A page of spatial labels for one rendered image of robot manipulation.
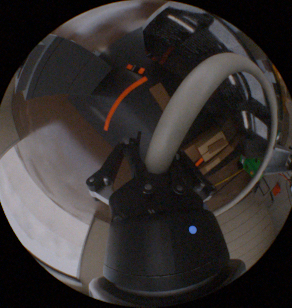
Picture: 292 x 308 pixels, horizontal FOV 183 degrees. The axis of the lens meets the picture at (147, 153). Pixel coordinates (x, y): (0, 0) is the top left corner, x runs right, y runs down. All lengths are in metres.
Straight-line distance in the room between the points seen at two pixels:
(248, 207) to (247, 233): 1.16
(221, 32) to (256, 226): 5.18
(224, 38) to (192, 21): 0.14
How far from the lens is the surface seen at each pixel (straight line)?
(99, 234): 4.45
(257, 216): 5.17
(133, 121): 1.03
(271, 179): 3.24
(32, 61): 0.72
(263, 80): 0.26
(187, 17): 0.57
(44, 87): 0.77
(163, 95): 0.89
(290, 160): 0.84
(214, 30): 0.54
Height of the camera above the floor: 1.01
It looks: 60 degrees down
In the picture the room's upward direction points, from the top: 176 degrees counter-clockwise
